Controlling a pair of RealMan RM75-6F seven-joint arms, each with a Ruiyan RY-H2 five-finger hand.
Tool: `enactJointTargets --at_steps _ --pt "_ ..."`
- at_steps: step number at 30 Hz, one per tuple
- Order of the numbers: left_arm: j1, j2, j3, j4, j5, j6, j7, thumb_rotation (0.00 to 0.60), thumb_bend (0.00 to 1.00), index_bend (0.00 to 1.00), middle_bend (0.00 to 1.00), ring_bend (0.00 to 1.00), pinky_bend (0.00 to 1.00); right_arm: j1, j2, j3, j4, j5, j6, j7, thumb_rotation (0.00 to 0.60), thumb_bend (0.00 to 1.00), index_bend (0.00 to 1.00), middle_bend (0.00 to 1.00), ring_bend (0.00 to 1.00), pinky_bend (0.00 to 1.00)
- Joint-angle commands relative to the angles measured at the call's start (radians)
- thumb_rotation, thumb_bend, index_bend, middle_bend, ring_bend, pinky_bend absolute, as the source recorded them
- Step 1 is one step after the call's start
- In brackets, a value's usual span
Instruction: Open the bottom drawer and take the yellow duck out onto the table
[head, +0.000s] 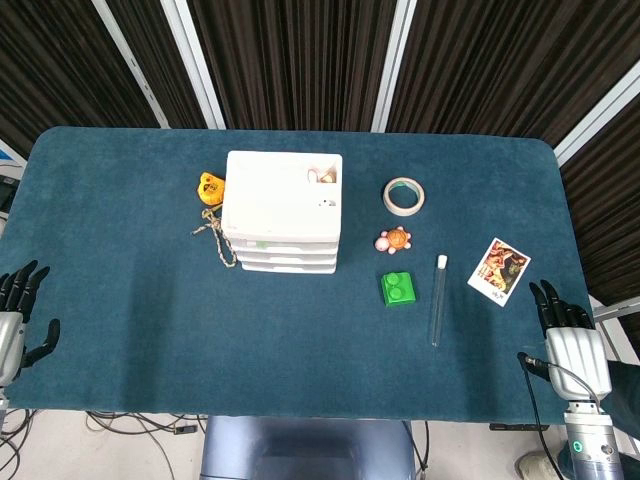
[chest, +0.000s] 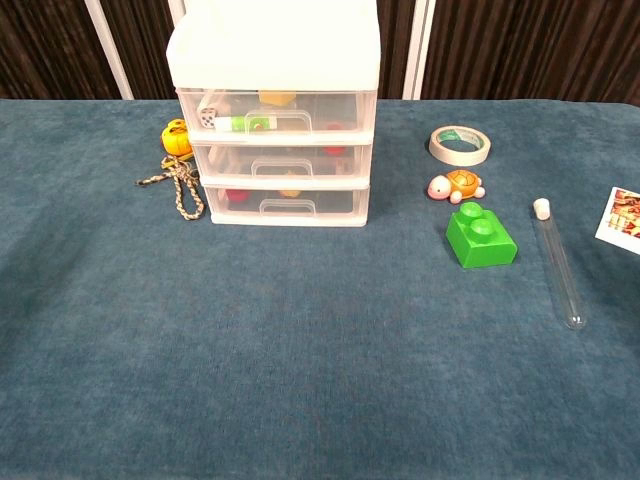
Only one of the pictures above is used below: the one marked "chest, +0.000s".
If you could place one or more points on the printed photo card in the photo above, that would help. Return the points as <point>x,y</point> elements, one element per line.
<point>622,215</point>

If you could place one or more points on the dark brown slatted curtain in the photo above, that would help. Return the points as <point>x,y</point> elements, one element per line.
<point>525,50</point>

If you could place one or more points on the green building block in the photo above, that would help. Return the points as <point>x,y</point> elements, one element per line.
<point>480,247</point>

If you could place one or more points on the green white glue stick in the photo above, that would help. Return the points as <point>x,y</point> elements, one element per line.
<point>240,123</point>

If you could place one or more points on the clear drawer with red pompom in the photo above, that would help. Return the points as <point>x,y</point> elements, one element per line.
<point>332,201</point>

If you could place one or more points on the beige masking tape roll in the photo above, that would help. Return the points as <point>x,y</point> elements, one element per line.
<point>439,151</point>

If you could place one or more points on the white metal frame post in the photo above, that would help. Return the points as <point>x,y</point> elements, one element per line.
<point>110,50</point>
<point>410,50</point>

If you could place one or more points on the clear test tube white cap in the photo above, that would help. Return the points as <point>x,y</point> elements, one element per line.
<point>555,250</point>

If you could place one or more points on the small yellow duck toy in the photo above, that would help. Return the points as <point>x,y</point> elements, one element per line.
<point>290,193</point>

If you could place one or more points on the white die black dots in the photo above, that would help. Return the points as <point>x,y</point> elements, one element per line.
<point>208,116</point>

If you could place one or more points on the red pompom ball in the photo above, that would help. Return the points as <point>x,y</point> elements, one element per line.
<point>235,196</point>

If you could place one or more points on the blue teal tablecloth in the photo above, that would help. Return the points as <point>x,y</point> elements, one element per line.
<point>300,350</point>

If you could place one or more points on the white plastic drawer cabinet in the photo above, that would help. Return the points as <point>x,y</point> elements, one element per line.
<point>270,50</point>

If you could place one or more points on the orange pink turtle toy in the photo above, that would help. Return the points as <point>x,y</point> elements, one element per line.
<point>462,182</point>

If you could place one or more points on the clear drawer with die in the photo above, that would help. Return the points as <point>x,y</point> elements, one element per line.
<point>340,107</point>

